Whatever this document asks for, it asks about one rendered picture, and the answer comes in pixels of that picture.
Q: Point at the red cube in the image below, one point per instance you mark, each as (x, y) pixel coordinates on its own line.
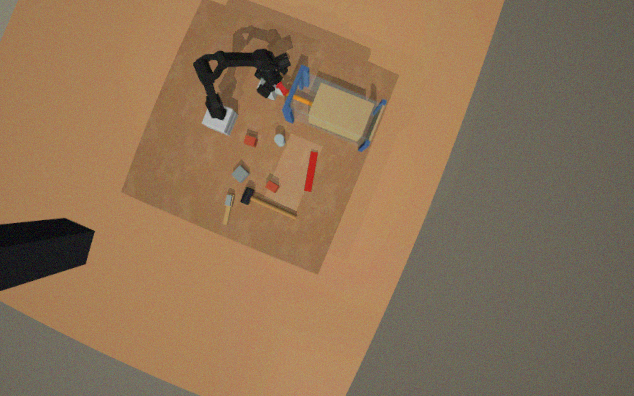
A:
(271, 186)
(251, 141)

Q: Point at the red flat bar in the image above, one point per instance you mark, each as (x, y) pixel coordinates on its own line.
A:
(311, 170)

